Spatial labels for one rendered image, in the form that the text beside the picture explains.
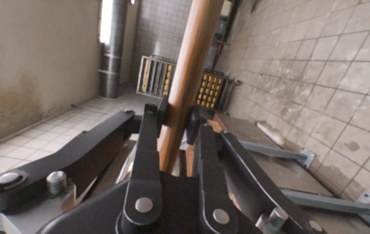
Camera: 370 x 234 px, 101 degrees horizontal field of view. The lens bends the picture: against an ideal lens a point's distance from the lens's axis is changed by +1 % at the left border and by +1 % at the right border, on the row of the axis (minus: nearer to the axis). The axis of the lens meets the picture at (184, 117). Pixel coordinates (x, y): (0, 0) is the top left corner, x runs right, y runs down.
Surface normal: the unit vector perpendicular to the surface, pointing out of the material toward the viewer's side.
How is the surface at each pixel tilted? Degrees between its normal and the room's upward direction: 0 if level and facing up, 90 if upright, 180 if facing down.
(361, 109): 0
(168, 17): 90
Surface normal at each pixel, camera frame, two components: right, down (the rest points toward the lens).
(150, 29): 0.04, 0.36
